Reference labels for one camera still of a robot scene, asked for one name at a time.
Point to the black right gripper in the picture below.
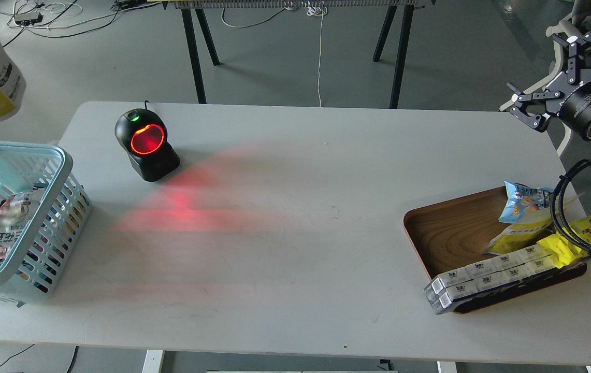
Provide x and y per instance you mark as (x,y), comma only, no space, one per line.
(573,108)

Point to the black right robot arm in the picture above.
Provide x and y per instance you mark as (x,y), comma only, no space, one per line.
(565,95)

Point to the blue snack bag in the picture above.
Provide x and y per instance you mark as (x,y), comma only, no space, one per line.
(523,200)

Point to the yellow cartoon face snack bag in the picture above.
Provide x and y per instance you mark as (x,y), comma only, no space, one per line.
(562,251)

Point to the light blue plastic basket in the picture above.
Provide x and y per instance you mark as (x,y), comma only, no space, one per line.
(43,209)

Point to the red white snack bag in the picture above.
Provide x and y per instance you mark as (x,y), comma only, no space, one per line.
(15,213)

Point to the wooden oval tray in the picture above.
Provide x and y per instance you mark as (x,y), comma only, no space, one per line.
(453,233)

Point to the long white box pack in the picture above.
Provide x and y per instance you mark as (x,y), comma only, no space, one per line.
(465,286)

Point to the black barcode scanner red window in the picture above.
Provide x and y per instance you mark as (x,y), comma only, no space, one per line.
(143,135)

